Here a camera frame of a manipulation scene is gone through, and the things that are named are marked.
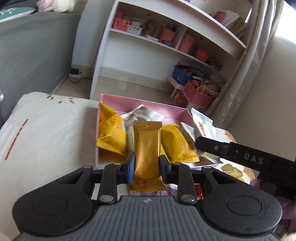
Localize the white blue long snack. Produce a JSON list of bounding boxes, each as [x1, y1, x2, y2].
[[191, 108, 225, 164]]

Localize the gold bar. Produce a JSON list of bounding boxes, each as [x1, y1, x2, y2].
[[129, 121, 166, 192]]

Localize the yellow orange-print snack pack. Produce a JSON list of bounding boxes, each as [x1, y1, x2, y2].
[[96, 102, 127, 155]]

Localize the red candy pack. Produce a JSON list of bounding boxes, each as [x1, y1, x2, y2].
[[194, 183, 204, 200]]

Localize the large yellow snack pack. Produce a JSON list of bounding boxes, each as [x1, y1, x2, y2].
[[161, 123, 200, 164]]

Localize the white pecan kernel pack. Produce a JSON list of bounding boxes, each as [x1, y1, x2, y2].
[[180, 122, 196, 150]]

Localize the person's right hand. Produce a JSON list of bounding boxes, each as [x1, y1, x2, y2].
[[250, 179, 295, 221]]

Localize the pink basket on floor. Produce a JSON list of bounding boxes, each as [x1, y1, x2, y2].
[[184, 81, 215, 108]]

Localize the pink silver cardboard box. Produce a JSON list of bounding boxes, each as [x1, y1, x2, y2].
[[95, 94, 203, 170]]

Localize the white printed storage box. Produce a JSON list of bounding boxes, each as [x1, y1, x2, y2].
[[171, 88, 207, 113]]

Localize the floral tablecloth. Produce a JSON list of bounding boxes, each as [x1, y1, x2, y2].
[[0, 91, 258, 241]]

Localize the blue storage bin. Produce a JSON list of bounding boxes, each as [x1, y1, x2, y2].
[[172, 67, 193, 86]]

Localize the red shelf basket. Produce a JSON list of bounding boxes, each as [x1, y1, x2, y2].
[[193, 48, 209, 62]]

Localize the coral cup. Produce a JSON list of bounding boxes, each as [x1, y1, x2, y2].
[[178, 34, 195, 54]]

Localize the coral pen holder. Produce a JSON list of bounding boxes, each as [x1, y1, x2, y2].
[[159, 28, 177, 42]]

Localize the white bookshelf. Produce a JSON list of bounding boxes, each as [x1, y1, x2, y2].
[[90, 1, 246, 99]]

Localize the lace curtain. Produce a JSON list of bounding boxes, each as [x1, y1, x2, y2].
[[206, 1, 284, 128]]

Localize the grey sofa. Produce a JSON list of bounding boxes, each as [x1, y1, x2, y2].
[[1, 1, 87, 123]]

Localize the white label box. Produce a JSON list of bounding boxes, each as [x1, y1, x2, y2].
[[127, 25, 142, 35]]

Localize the small pink shelf basket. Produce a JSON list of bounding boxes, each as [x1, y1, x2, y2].
[[112, 18, 130, 32]]

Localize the pink white plush toy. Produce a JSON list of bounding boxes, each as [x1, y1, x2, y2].
[[36, 0, 77, 13]]

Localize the teal cushion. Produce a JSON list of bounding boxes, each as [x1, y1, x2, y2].
[[0, 7, 36, 23]]

